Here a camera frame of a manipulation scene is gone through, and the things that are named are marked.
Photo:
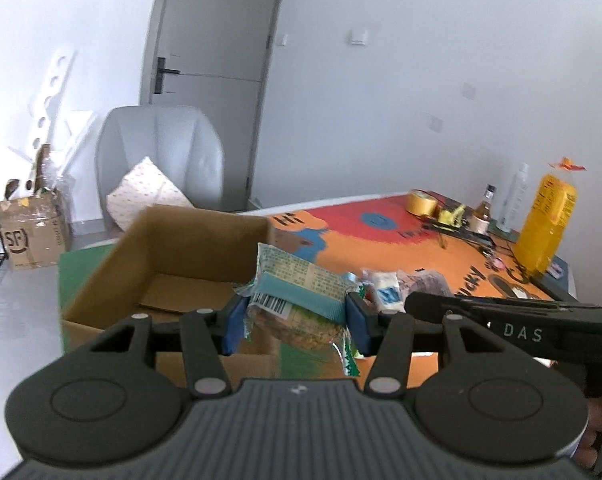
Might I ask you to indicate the colourful printed table mat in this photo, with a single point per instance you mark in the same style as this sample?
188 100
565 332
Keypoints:
406 255

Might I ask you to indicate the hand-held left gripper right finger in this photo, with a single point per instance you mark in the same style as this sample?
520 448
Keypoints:
361 325

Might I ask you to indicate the dotted white pillow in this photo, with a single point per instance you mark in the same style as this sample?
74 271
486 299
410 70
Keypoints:
141 190

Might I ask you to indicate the white spray bottle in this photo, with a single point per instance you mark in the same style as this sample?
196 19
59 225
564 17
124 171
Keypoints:
513 195

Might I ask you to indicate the dark book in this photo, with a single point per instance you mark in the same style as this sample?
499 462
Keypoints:
556 280

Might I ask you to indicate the grey door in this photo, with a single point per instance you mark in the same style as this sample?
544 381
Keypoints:
216 110

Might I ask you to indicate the white wall plate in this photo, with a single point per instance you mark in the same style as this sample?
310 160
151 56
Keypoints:
469 91
437 123

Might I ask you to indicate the yellow snack bag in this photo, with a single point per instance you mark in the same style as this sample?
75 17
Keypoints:
546 225

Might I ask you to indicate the grey chair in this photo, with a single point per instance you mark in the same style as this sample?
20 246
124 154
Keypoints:
181 150

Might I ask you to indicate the yellow tape roll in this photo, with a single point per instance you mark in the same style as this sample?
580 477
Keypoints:
421 204

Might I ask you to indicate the white foam board with holes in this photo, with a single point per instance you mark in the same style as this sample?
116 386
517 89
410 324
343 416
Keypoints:
51 85

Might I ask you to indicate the white blue snack packet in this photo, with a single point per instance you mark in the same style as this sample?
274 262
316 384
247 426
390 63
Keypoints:
387 290

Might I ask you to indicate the taped cardboard box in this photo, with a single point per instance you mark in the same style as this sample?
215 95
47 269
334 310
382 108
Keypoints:
31 240

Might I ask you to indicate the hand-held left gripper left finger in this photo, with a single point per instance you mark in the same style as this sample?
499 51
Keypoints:
233 325

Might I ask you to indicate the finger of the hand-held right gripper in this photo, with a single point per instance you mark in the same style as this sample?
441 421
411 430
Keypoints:
426 302

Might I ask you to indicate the green red snack packet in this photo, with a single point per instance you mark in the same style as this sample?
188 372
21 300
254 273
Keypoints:
367 296

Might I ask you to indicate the white light switch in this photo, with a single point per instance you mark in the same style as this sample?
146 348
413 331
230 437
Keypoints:
359 37

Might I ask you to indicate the black metal stand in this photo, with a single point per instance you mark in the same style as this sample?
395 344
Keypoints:
461 232

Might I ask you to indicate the green mat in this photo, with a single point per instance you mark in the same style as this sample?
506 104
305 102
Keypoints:
81 270

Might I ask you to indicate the yellow clip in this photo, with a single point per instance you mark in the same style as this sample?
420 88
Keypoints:
452 215

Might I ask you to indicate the teal cracker packet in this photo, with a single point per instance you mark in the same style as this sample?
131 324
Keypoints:
301 280

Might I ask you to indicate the small glass bottle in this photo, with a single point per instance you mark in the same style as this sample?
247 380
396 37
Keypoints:
483 207

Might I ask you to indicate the dark purple snack packet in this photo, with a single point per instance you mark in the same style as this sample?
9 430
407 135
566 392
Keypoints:
428 282

